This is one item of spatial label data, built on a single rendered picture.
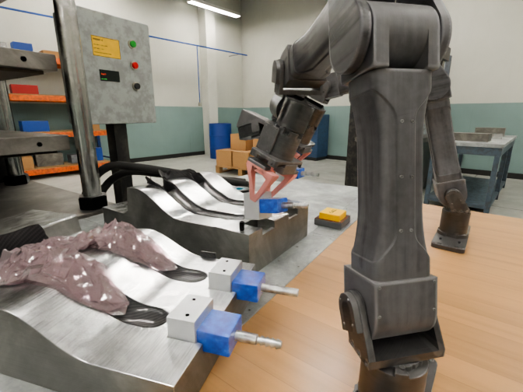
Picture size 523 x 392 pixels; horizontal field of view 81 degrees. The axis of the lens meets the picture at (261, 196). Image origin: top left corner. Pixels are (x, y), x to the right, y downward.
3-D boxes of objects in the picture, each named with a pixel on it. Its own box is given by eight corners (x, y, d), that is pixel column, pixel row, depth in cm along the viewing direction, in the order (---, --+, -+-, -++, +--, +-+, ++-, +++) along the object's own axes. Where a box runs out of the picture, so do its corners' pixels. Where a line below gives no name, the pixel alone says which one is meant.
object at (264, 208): (314, 218, 59) (313, 190, 58) (303, 222, 55) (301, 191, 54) (258, 216, 66) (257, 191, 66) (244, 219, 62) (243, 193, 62)
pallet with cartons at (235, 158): (289, 173, 598) (290, 134, 578) (266, 180, 532) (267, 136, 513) (240, 166, 663) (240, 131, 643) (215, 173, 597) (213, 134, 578)
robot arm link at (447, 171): (440, 209, 76) (416, 76, 71) (436, 202, 82) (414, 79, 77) (469, 205, 73) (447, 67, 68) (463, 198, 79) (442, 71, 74)
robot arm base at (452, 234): (434, 215, 72) (470, 221, 68) (446, 197, 87) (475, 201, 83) (429, 246, 74) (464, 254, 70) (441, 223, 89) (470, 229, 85)
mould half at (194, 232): (307, 235, 80) (309, 185, 76) (249, 278, 59) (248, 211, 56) (177, 204, 107) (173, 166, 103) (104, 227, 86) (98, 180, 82)
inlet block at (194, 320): (286, 348, 38) (286, 310, 36) (275, 382, 33) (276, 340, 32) (190, 328, 41) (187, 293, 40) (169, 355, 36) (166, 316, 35)
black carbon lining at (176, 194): (275, 212, 77) (276, 175, 74) (236, 232, 64) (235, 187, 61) (180, 193, 95) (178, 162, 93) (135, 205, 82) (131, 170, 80)
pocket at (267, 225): (275, 236, 65) (275, 220, 64) (261, 245, 61) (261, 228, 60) (257, 232, 68) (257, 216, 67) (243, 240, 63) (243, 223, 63)
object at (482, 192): (506, 187, 477) (518, 127, 453) (489, 216, 340) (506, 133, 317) (454, 180, 522) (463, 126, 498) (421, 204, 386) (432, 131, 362)
